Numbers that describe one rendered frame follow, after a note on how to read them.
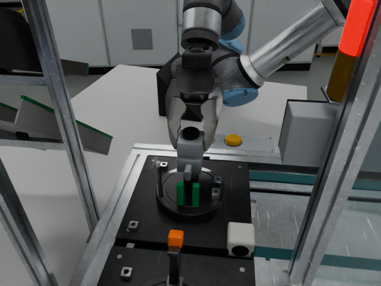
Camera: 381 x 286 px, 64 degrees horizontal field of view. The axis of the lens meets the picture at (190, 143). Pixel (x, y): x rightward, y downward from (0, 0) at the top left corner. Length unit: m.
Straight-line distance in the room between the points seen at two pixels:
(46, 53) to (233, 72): 0.60
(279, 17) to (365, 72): 3.40
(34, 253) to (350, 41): 0.46
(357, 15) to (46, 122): 0.44
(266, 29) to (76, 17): 2.06
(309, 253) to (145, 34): 3.27
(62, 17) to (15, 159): 2.81
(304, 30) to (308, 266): 0.62
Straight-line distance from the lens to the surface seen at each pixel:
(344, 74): 0.35
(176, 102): 0.54
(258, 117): 1.12
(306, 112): 0.37
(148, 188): 0.64
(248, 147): 0.78
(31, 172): 0.95
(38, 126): 0.52
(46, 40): 0.47
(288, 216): 0.69
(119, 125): 1.08
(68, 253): 0.72
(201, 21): 0.58
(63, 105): 0.51
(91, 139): 0.65
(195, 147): 0.51
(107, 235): 0.59
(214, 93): 0.54
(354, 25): 0.34
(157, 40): 3.59
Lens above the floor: 1.41
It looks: 35 degrees down
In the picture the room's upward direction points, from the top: straight up
